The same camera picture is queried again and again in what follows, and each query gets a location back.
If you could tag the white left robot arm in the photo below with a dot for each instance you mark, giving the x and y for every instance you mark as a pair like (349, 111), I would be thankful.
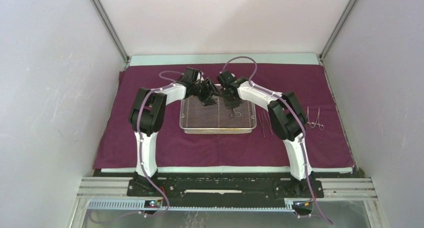
(148, 112)

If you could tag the steel hemostat clamp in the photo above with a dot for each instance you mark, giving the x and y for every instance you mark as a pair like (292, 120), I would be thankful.
(308, 121)

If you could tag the steel surgical forceps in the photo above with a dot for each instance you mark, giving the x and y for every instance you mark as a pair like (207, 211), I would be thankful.
(318, 121)

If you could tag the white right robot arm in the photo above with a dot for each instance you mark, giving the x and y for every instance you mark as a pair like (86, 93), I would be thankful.
(287, 118)

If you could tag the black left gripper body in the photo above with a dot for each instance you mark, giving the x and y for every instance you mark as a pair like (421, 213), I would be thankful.
(202, 92)

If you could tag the metal mesh instrument tray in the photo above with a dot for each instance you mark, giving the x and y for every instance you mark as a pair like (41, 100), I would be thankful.
(196, 118)

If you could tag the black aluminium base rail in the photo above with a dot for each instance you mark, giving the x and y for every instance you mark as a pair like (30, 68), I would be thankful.
(218, 194)

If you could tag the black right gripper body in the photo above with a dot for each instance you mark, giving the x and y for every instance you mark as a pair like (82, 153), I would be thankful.
(230, 103)

